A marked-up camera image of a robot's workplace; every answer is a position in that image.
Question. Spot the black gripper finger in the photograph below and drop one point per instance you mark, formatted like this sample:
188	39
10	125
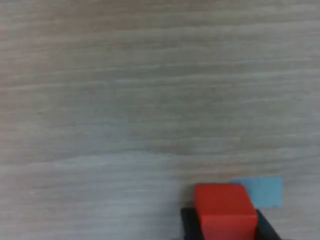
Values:
265	231
191	225

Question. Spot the red cube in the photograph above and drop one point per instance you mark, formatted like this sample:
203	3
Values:
225	212

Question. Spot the small tape piece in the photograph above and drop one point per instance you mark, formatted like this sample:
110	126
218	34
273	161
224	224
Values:
267	192

